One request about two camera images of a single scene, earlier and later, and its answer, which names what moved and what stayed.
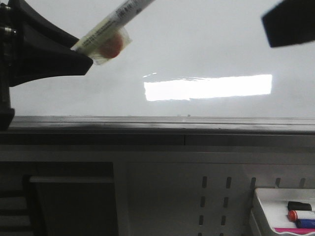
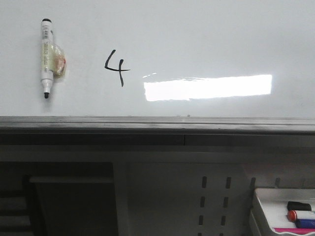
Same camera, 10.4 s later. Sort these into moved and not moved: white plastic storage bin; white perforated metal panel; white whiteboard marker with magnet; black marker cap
Moved: white whiteboard marker with magnet
Not moved: white plastic storage bin; black marker cap; white perforated metal panel
